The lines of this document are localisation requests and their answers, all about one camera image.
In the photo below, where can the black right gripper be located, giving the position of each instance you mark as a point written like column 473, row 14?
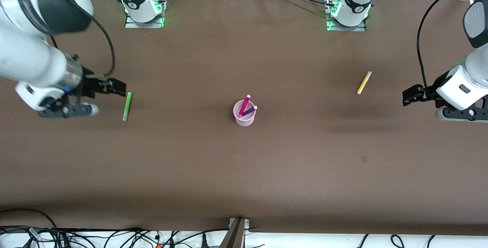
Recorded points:
column 91, row 86

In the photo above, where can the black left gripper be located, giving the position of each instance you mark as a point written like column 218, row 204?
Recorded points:
column 426, row 93

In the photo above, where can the pink highlighter pen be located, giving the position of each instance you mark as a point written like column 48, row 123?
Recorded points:
column 244, row 104

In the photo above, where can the purple marker pen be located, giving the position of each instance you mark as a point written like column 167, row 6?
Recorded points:
column 249, row 111

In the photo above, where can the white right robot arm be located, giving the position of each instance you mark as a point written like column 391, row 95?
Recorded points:
column 30, row 61

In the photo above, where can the pink cup pen holder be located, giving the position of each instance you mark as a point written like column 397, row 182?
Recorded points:
column 244, row 120

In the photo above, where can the green highlighter pen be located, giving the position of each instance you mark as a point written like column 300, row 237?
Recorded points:
column 127, row 107

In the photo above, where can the yellow highlighter pen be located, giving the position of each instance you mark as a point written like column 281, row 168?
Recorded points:
column 364, row 82

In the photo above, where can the brown paper table cover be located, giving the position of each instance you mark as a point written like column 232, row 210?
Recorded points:
column 244, row 183

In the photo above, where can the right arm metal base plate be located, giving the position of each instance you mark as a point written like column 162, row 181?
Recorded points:
column 131, row 24

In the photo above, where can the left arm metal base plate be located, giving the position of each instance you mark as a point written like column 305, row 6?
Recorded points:
column 358, row 29

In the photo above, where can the metal table edge bracket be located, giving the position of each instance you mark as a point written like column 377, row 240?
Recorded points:
column 234, row 234

